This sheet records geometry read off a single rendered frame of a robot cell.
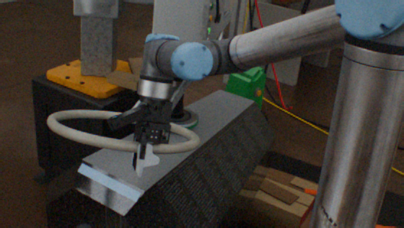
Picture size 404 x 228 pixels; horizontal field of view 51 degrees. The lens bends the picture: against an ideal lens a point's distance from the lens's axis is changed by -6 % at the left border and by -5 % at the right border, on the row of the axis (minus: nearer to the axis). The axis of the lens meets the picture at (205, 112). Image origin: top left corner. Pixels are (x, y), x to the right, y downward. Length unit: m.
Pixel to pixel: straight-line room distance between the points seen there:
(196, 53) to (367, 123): 0.51
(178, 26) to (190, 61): 0.83
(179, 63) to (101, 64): 1.66
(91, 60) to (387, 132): 2.19
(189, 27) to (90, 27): 0.90
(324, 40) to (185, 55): 0.32
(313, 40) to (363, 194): 0.34
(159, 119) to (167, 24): 0.75
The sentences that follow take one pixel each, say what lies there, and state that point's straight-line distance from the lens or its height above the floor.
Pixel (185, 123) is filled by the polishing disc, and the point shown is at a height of 0.85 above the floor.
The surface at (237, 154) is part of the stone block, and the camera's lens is 2.15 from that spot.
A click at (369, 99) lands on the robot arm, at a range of 0.65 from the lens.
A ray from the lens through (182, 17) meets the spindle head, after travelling 1.85.
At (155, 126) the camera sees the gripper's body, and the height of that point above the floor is 1.24.
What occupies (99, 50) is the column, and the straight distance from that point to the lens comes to 2.64.
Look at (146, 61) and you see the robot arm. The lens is 1.16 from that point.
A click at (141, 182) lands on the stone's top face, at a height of 0.80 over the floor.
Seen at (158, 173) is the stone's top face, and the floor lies 0.80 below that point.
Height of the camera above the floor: 1.79
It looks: 26 degrees down
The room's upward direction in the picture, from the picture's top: 6 degrees clockwise
